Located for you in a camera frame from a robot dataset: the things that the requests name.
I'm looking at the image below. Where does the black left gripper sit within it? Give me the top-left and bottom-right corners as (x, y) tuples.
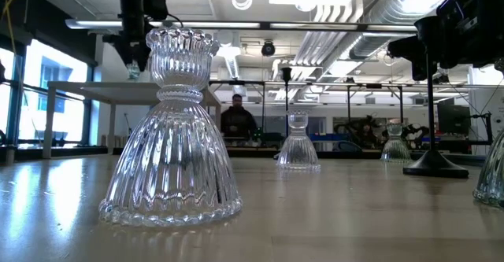
(102, 0), (153, 72)

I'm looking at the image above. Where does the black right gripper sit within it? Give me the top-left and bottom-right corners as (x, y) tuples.
(387, 0), (504, 82)

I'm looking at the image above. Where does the clear ribbed glass candle holder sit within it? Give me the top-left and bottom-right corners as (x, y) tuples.
(125, 60), (142, 81)
(276, 110), (322, 172)
(380, 122), (413, 163)
(98, 26), (244, 228)
(472, 56), (504, 208)

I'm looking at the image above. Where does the black metal candlestick holder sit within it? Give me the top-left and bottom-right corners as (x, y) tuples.
(402, 16), (470, 179)
(273, 66), (293, 161)

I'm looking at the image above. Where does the white perforated metal rack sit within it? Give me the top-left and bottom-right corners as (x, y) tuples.
(42, 79), (222, 160)

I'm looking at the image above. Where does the long ceiling light strip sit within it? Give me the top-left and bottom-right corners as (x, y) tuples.
(65, 17), (261, 31)

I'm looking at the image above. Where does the black computer monitor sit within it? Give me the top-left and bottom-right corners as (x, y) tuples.
(436, 98), (472, 136)

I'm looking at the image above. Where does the person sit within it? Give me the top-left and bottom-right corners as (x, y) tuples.
(219, 94), (259, 147)

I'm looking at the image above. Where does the silver ventilation duct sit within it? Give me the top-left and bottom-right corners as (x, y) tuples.
(348, 0), (489, 61)

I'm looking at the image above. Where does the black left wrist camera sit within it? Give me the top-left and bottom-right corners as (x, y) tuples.
(142, 0), (169, 22)

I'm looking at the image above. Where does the black background rig frame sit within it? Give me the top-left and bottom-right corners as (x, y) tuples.
(208, 79), (405, 137)

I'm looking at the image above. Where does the yellow hanging cable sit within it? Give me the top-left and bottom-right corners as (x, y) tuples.
(0, 0), (25, 82)

